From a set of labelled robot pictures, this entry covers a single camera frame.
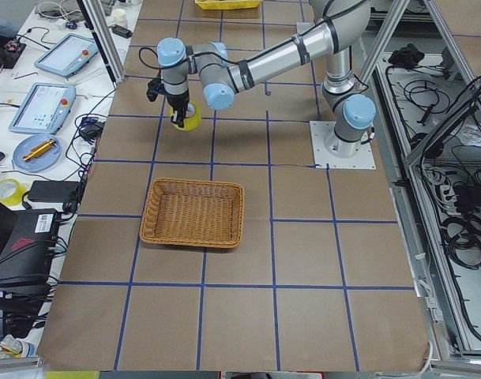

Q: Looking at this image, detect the brass cylinder tool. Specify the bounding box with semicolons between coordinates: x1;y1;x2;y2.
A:
23;139;57;162

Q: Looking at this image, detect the brown wicker basket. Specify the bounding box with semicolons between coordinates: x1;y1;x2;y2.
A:
140;178;245;249

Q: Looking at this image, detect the black computer box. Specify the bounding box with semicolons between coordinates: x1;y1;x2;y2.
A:
0;202;60;293

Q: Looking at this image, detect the white paper cup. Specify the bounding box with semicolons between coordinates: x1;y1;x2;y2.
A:
111;8;128;28

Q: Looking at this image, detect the yellow tape roll on desk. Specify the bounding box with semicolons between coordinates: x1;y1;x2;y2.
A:
0;178;27;207

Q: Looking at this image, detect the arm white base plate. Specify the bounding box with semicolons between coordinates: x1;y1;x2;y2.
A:
310;121;376;170

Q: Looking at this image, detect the upper teach pendant tablet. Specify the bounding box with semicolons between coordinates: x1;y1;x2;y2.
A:
34;33;99;77

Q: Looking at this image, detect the lower teach pendant tablet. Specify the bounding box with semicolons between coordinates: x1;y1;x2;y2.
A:
9;82;77;134

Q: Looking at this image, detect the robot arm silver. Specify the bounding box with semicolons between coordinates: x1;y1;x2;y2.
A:
146;1;376;158

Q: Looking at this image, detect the small black adapter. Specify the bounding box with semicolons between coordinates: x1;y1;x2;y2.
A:
111;24;133;39

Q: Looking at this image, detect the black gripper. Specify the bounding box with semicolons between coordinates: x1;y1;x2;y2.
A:
166;90;190;127

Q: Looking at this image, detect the aluminium frame post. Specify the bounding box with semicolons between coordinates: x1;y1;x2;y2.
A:
77;0;126;83

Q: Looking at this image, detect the yellow packing tape roll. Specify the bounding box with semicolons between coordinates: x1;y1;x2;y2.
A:
171;101;202;132

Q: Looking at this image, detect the black cloth bundle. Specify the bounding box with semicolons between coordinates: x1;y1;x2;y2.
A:
388;43;425;69

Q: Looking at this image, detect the blue plate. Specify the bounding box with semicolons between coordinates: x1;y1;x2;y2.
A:
12;133;62;173

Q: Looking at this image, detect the teach pendant tablet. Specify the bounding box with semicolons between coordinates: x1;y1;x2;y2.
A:
34;33;99;77
9;82;77;134

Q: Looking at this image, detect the yellow plastic basket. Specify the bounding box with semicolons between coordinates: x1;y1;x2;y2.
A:
194;0;262;10

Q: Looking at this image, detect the black power adapter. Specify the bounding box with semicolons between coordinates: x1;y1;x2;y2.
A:
28;181;79;203

